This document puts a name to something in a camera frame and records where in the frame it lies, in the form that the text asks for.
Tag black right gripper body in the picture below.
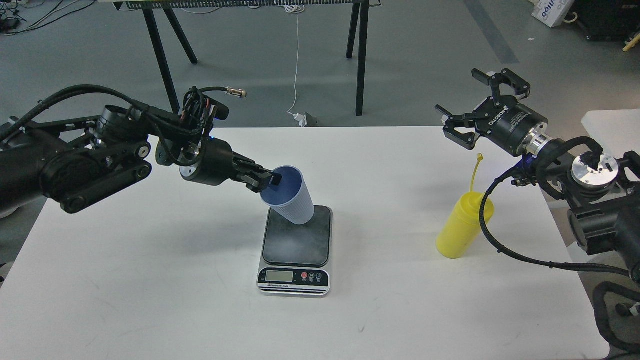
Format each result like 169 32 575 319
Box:
475 95 548 157

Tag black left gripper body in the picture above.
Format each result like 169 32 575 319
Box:
179 138 254 186

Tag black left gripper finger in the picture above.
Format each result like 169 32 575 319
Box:
234 153 282 190
238 175 268 194

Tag blue plastic cup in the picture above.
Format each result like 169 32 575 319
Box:
260 165 314 225

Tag yellow squeeze bottle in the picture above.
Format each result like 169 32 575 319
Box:
435 153 495 259

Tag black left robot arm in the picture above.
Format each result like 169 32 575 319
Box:
0 84 282 215

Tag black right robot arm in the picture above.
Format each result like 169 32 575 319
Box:
435 68 640 285

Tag digital kitchen scale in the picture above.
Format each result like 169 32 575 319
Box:
256 205 333 297

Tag white power adapter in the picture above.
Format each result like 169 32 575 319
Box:
294 112 319 128

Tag white cardboard box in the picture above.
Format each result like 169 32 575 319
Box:
531 0 578 28

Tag white side table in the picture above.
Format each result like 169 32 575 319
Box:
581 109 640 158

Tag black trestle table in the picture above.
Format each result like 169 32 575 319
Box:
106 0 381 116

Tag white hanging cable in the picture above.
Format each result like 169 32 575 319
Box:
286 5 303 117

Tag black floor cables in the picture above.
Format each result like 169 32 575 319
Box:
0 0 96 35

